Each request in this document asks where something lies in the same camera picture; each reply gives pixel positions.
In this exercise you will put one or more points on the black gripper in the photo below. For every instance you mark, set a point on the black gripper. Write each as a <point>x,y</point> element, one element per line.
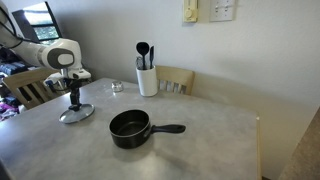
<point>74,85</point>

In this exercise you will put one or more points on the glass lid with black knob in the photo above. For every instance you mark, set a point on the glass lid with black knob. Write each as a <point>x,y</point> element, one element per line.
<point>78,115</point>

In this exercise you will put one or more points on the small round metal tin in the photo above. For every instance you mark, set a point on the small round metal tin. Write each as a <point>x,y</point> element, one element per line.
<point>117,86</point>

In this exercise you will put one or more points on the light wooden chair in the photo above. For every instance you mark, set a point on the light wooden chair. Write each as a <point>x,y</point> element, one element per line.
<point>175,76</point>
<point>23,80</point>

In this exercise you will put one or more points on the pink purple cloth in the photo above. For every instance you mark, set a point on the pink purple cloth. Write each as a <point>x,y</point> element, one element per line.
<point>7,110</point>

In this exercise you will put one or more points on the blue grey fabric pile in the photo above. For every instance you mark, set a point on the blue grey fabric pile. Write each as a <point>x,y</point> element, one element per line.
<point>11,68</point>

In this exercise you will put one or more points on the white utensil holder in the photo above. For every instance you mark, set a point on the white utensil holder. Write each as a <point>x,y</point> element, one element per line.
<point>147,83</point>

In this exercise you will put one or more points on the metal whisk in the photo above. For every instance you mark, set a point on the metal whisk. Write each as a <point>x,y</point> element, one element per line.
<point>139,62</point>

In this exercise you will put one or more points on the dark bag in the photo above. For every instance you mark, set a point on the dark bag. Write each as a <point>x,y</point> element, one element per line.
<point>7,55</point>

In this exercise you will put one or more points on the dark framed window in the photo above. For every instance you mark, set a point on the dark framed window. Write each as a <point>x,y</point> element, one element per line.
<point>41,23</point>

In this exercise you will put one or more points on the black ladle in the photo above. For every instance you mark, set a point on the black ladle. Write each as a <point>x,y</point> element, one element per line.
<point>143,48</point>

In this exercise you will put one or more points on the black spatula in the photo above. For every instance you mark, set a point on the black spatula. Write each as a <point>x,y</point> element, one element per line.
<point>151,55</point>

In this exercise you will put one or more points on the speckled brown countertop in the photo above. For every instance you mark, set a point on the speckled brown countertop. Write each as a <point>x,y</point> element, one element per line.
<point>303,153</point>

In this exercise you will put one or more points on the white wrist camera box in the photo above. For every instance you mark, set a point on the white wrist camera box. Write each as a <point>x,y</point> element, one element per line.
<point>78,74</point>

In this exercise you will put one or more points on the beige wall thermostat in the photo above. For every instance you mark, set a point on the beige wall thermostat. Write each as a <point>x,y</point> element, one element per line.
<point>190,11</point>

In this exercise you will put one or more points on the white light switch plate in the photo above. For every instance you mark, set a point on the white light switch plate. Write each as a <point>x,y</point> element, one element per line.
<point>222,10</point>

